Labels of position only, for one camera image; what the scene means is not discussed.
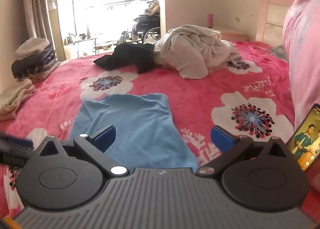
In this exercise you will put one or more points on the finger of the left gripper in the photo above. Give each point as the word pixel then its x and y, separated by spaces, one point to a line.
pixel 17 140
pixel 15 155

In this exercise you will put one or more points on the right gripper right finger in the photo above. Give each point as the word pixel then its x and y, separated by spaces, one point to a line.
pixel 263 176

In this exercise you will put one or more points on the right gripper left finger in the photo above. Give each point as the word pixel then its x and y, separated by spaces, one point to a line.
pixel 65 175

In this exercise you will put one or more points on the light blue t-shirt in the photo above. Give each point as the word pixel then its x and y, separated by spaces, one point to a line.
pixel 146 136

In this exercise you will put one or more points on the stack of folded clothes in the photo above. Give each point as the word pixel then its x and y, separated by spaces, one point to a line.
pixel 36 59

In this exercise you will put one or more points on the small folding table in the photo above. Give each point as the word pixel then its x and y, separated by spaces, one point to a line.
pixel 81 46

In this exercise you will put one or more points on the folded beige garment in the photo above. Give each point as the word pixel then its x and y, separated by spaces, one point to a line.
pixel 14 96

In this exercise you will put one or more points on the smartphone showing video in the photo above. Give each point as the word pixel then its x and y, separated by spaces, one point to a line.
pixel 304 144

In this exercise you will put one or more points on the pink floral bed blanket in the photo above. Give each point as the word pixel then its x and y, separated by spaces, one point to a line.
pixel 243 99

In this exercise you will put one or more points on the beige curtain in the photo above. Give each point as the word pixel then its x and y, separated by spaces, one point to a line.
pixel 37 19

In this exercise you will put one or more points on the black garment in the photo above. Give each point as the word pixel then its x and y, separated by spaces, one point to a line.
pixel 141 56

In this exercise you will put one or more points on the white crumpled garment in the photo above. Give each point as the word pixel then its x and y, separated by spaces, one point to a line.
pixel 194 51

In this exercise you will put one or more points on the pink quilt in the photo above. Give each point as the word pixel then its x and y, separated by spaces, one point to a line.
pixel 301 43

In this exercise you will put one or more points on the wheelchair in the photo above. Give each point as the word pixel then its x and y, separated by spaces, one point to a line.
pixel 146 27

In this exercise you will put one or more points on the pink headboard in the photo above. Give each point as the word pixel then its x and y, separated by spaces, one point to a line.
pixel 271 21

